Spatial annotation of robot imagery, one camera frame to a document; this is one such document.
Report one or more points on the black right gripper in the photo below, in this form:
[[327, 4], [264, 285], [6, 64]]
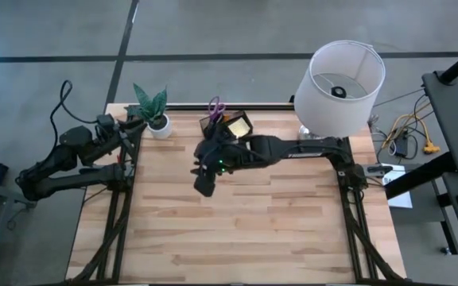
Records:
[[207, 186]]

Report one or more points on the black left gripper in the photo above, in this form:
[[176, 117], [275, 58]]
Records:
[[111, 137]]

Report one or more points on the black mesh desk organizer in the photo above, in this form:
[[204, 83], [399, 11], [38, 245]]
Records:
[[205, 125]]

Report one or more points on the yellow sticky note pad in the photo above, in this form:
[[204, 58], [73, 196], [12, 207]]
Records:
[[239, 128]]

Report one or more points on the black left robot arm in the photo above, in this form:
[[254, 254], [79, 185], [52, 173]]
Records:
[[74, 178]]

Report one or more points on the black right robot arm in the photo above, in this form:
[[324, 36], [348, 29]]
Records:
[[300, 149]]

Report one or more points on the snake plant in white pot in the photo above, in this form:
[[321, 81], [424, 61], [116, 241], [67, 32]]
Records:
[[159, 129]]

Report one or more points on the white shade silver table lamp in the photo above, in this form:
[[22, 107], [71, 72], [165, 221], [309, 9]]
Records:
[[332, 111]]

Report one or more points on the black handheld device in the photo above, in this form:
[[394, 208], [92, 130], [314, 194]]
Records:
[[378, 170]]

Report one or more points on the white paper sheet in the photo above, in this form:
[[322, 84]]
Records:
[[400, 198]]

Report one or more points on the black power adapter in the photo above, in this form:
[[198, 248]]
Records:
[[402, 147]]

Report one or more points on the black beam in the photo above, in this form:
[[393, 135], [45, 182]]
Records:
[[420, 175]]

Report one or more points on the grey side table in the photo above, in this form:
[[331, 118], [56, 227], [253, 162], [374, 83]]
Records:
[[455, 119]]

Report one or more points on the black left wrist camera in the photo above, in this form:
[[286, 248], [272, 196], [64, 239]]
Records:
[[105, 121]]

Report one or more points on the black table back rail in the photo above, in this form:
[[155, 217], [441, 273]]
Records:
[[261, 107]]

